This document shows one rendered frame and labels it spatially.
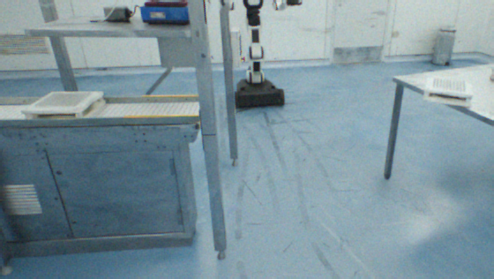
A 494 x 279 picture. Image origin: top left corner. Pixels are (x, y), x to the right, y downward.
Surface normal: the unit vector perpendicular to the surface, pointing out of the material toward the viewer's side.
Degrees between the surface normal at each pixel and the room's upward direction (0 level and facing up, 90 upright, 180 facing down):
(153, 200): 90
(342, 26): 90
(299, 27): 90
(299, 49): 90
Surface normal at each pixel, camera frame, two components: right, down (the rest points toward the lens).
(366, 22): 0.23, 0.40
